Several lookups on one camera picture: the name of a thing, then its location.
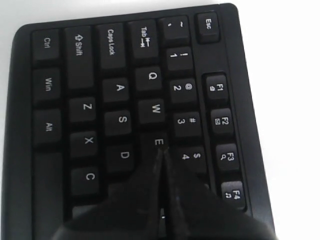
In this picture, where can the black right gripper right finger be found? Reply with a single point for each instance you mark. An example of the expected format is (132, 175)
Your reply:
(196, 213)

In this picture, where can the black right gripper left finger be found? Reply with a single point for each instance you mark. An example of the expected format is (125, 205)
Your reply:
(131, 213)

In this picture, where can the black acer keyboard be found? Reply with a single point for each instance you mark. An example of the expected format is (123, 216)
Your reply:
(89, 99)

